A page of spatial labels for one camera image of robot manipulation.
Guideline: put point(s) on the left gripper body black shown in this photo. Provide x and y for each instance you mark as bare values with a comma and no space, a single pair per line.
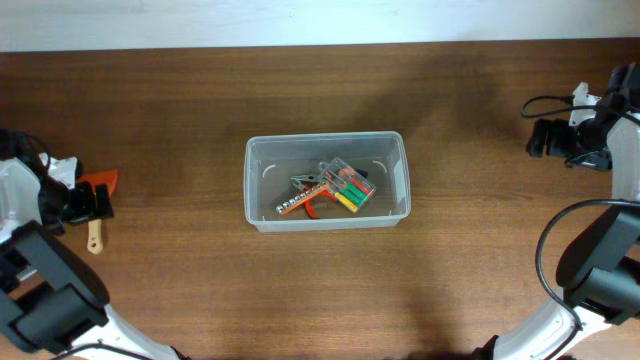
79,206

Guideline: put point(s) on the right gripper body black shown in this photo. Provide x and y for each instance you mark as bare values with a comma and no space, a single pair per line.
580,144

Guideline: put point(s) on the orange scraper wooden handle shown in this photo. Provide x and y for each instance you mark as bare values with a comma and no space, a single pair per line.
103,185

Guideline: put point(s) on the orange socket bit rail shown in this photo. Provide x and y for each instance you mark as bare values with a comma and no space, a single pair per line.
307,192

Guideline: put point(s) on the small red-handled pliers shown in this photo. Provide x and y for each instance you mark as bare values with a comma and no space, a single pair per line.
295,180

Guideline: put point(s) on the clear case coloured tubes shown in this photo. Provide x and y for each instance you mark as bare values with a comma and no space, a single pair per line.
346,184

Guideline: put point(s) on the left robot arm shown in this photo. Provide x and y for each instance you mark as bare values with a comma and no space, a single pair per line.
51,300

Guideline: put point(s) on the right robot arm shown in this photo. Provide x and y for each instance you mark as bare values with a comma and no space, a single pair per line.
598,283

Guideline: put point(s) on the clear plastic container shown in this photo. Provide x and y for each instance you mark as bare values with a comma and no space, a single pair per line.
270,162

